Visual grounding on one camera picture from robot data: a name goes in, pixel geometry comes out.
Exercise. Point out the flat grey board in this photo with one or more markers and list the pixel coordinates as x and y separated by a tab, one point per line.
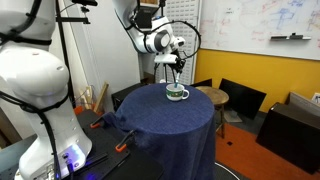
233	116

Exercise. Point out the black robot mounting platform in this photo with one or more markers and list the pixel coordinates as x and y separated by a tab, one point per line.
110	153

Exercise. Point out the orange black spring clamp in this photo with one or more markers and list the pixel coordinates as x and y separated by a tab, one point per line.
121	145
95	125

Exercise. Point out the small black monitor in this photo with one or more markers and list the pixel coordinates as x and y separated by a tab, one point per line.
203	83

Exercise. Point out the teal marker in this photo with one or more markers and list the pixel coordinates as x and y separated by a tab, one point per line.
176	82

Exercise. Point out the round wooden stool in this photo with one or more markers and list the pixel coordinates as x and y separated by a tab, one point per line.
216	95

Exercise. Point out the whiteboard with drawings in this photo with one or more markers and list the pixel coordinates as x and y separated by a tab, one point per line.
240	30

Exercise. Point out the black camera stand pole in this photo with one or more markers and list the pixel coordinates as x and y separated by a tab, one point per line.
62	43

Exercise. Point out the large black monitor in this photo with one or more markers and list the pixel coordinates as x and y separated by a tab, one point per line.
243	98

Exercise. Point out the wooden board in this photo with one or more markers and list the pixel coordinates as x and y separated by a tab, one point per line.
101	98

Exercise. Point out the dark blue tablecloth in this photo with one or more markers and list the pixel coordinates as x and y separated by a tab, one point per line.
166	123

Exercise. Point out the whiteboard marker tray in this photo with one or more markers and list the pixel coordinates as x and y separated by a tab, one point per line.
290	37

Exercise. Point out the grey box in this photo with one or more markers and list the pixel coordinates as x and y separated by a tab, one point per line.
305	103

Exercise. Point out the orange object behind platform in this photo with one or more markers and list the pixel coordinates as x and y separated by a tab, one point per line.
78	110

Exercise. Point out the black cabinet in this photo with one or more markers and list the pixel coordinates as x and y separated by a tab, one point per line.
293	136

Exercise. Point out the round table floor base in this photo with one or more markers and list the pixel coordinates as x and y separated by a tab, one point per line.
226	171

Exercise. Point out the white mug with green band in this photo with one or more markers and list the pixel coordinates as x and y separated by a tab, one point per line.
174	94

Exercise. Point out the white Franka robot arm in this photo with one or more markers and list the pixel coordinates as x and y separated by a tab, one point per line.
33	80

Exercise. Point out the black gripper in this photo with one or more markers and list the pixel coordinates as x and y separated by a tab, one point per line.
178	64

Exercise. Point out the black computer case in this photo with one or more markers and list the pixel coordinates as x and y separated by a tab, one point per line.
125	95

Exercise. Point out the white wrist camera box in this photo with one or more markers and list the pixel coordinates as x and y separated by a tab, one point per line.
165	59

